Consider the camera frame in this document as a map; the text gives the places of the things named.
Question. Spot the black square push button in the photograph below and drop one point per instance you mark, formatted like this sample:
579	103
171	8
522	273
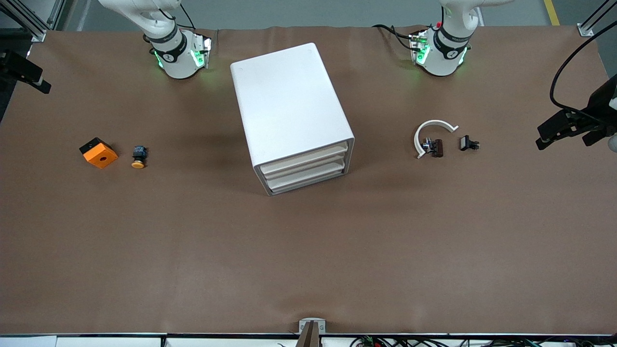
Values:
466	142

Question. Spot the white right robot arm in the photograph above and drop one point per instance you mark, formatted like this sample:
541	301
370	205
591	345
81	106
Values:
176	62

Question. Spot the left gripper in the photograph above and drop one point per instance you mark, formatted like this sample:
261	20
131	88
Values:
599	105

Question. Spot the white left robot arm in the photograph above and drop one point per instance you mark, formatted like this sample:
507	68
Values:
448	60

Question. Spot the chrome metal fitting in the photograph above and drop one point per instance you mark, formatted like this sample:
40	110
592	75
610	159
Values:
427	145

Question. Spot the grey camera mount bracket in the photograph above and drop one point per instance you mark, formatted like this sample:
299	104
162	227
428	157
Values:
311	337

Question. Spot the white curved plastic clamp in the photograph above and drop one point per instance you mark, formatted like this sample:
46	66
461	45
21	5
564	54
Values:
420	132

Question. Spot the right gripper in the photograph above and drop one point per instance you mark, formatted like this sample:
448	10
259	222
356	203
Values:
10	62

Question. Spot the yellow push button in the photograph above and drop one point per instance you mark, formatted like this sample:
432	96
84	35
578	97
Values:
139	158

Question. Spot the aluminium frame post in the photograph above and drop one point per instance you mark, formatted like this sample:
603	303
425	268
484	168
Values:
37	34
585	30

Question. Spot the brown table mat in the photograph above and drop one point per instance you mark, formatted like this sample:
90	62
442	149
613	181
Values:
193	265

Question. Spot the brown cylinder capacitor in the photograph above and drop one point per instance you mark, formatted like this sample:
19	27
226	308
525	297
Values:
438	148

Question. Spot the orange box with hole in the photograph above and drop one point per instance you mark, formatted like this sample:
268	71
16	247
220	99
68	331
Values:
99	154

